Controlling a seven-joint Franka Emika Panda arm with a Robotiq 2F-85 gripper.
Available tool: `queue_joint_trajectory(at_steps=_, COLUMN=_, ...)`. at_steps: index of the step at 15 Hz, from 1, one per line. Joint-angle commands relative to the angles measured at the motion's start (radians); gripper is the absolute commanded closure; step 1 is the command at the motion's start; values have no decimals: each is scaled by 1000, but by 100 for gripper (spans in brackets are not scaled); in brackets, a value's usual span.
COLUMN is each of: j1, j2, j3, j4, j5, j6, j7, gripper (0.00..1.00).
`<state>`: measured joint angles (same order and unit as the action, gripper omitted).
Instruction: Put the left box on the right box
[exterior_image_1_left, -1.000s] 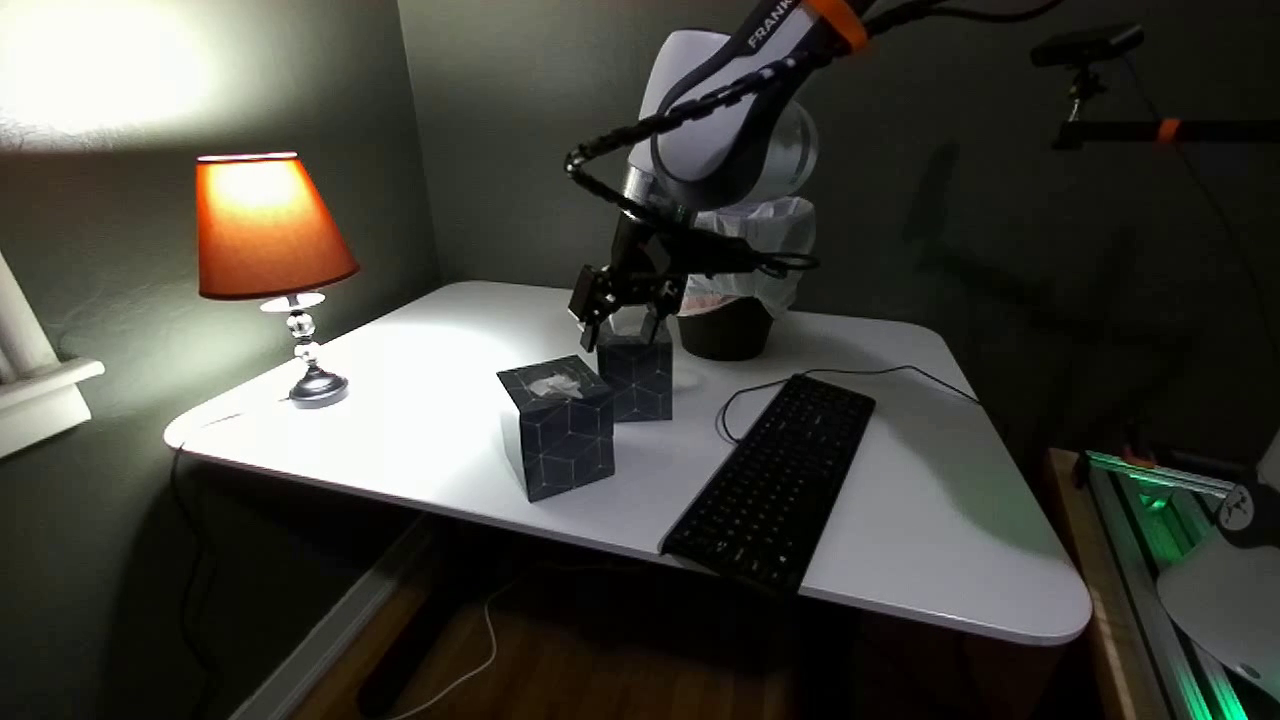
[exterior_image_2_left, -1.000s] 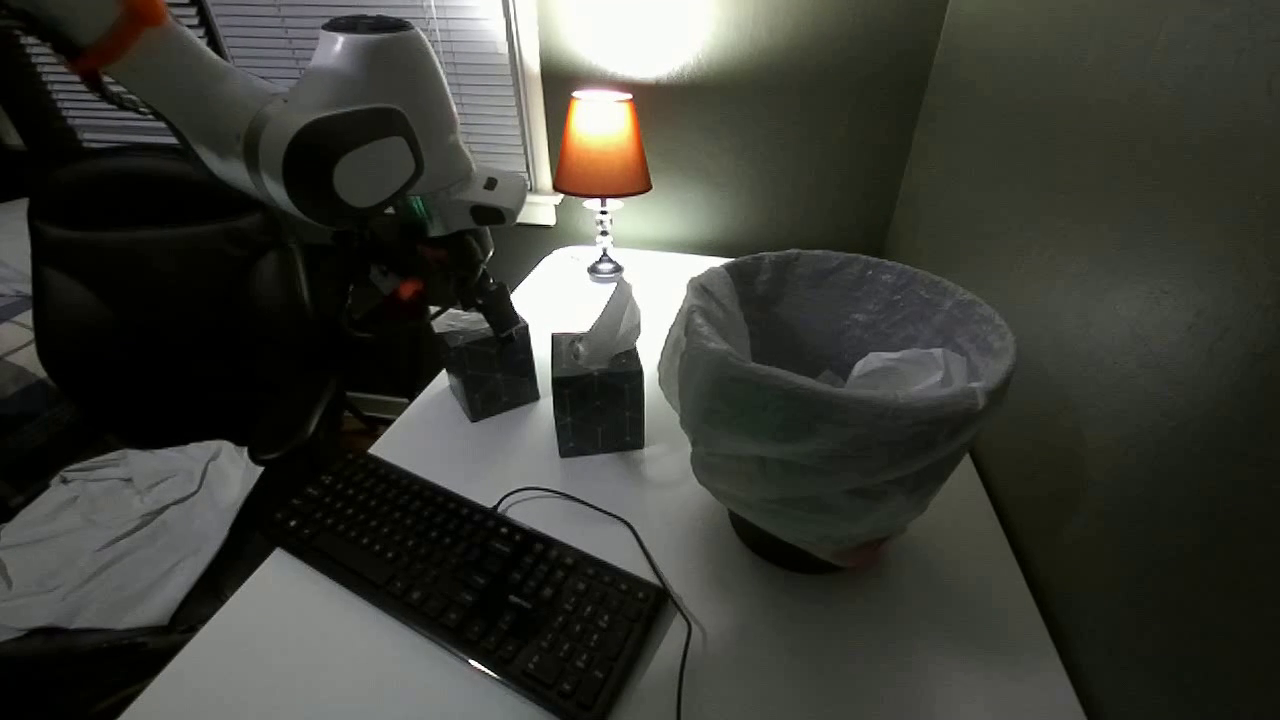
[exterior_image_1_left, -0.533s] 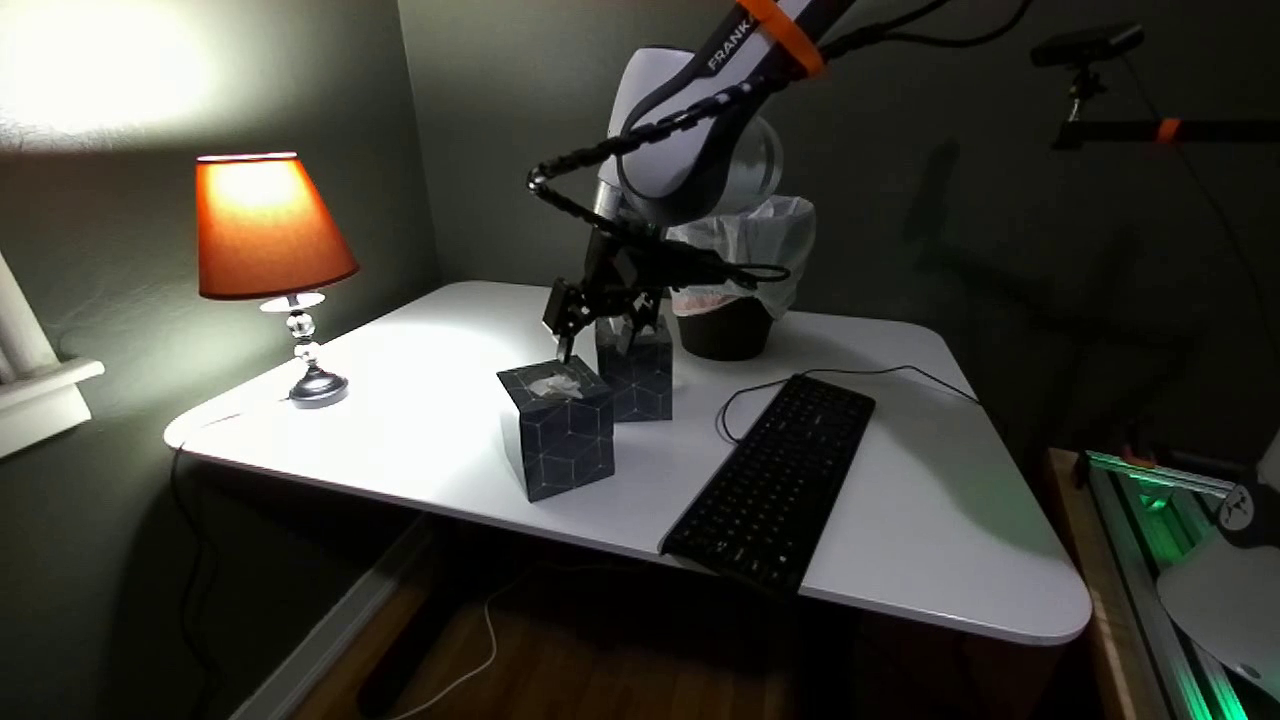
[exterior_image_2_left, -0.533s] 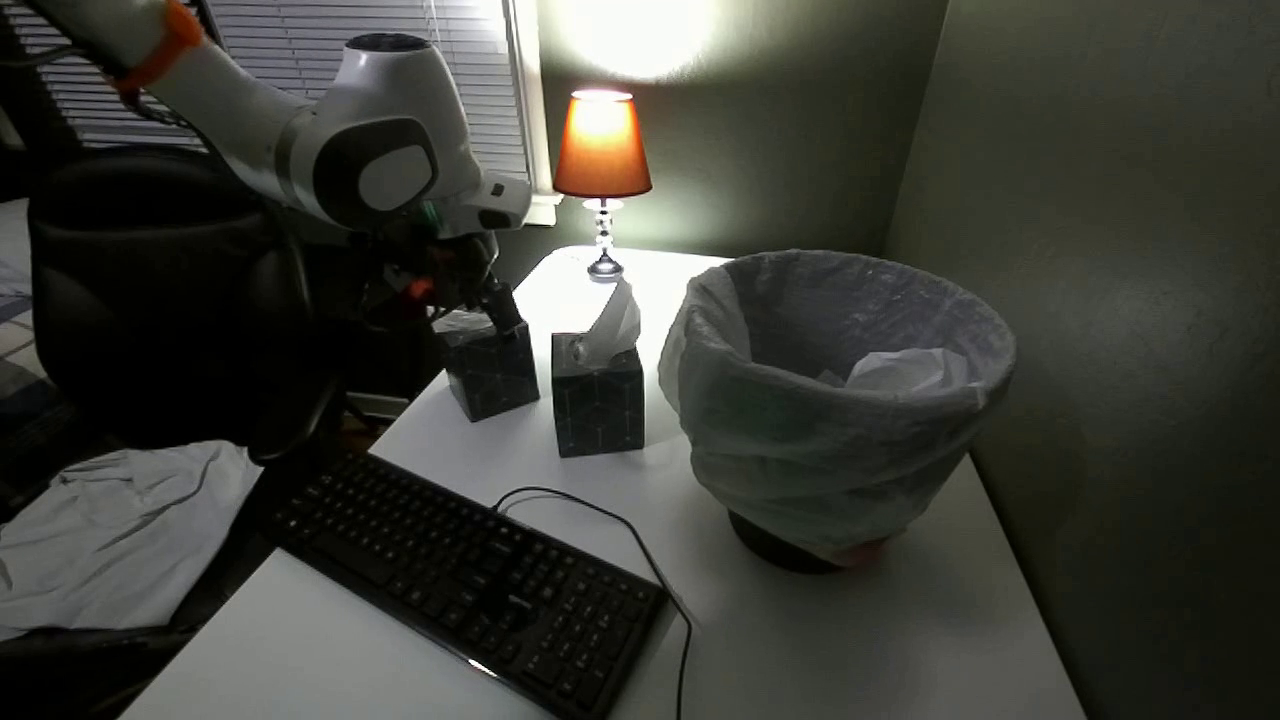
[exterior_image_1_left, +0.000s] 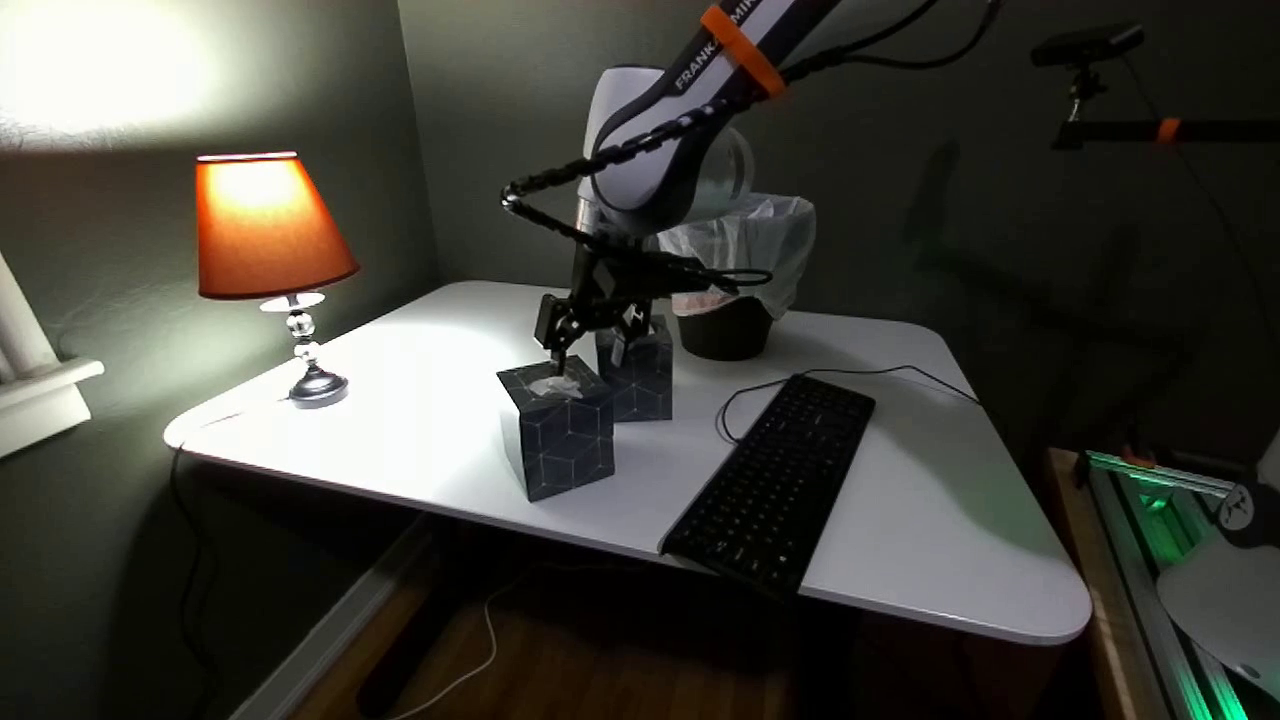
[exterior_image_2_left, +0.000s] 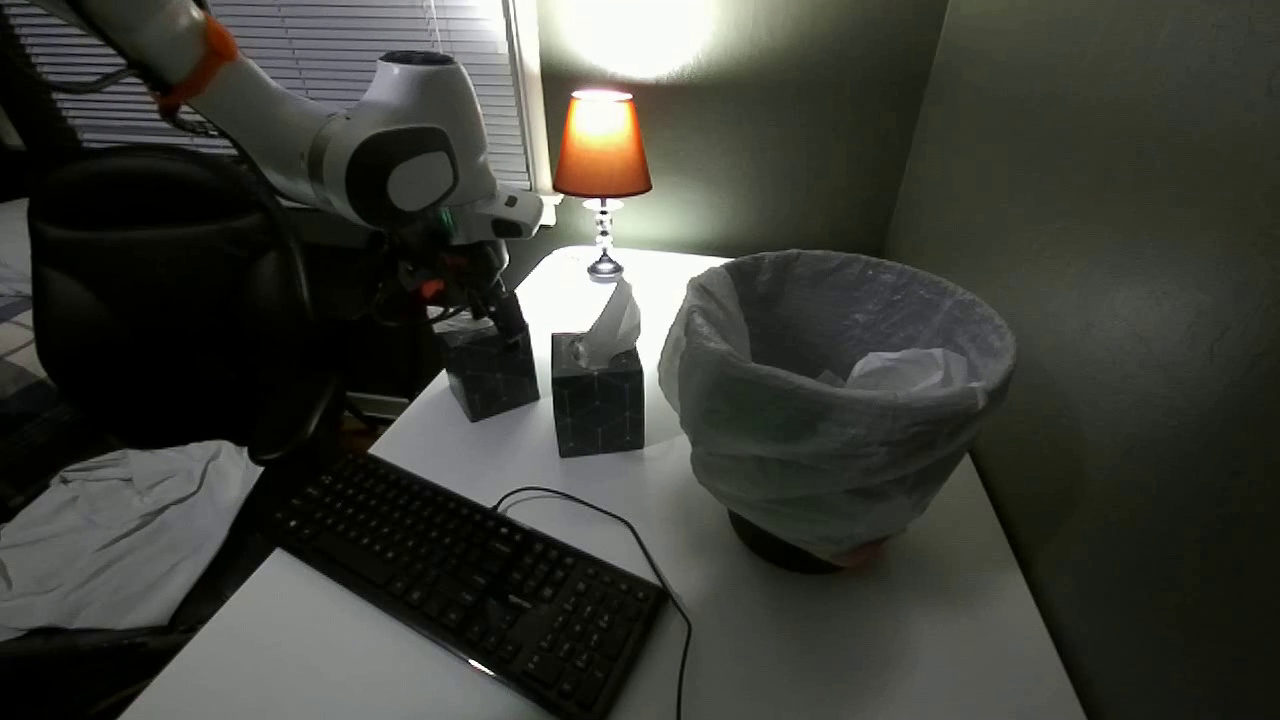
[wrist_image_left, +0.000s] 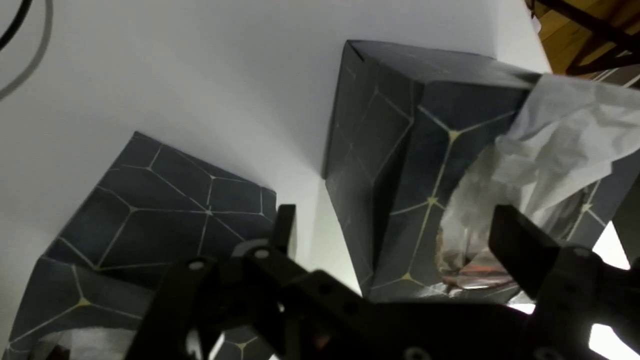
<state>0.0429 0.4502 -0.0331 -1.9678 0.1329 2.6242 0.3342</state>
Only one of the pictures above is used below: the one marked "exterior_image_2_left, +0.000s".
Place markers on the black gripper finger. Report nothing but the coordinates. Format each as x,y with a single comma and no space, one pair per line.
513,320

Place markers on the white plastic bin liner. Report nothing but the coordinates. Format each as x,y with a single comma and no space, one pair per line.
784,443

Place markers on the orange shade table lamp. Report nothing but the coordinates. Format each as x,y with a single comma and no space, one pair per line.
600,147

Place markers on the white cloth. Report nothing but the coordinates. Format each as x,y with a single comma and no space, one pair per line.
104,534

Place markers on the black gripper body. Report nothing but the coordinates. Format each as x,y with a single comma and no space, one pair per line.
460,260

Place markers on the black office chair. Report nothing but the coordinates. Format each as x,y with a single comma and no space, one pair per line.
161,292

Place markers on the dark patterned tissue box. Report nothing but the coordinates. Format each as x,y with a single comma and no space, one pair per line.
489,377

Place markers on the dark tissue box, raised tissue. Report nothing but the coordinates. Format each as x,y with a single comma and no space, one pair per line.
596,406

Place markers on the black computer keyboard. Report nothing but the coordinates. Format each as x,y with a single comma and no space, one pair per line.
467,580

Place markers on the black waste bin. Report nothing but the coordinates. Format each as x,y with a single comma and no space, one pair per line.
784,550

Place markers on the white crumpled paper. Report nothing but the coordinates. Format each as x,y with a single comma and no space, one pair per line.
914,369

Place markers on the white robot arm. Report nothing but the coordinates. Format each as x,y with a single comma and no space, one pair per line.
373,147

